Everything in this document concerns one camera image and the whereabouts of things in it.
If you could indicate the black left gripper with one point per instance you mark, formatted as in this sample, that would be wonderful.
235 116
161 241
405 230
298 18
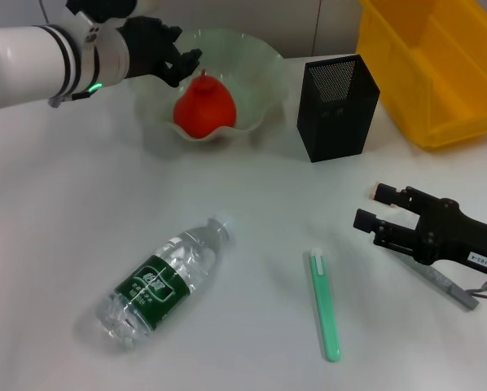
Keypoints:
146 49

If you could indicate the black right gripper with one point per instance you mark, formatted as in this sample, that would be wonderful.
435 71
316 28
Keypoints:
451 236

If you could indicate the red-orange toy orange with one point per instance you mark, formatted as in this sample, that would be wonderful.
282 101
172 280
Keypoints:
204 108

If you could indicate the clear green-label water bottle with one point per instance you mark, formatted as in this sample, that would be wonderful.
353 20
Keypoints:
158 281

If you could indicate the green glass fruit plate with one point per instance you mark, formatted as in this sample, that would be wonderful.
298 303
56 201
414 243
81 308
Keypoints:
251 81

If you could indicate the black mesh pen holder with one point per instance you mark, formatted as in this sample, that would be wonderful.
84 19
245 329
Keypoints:
333 122

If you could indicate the green pen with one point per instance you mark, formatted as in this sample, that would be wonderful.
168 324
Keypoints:
327 309

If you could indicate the grey marker pen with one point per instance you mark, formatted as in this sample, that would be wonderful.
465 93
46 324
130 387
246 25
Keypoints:
459 291

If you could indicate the yellow plastic bin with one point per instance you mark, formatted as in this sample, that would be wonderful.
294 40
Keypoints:
422 61

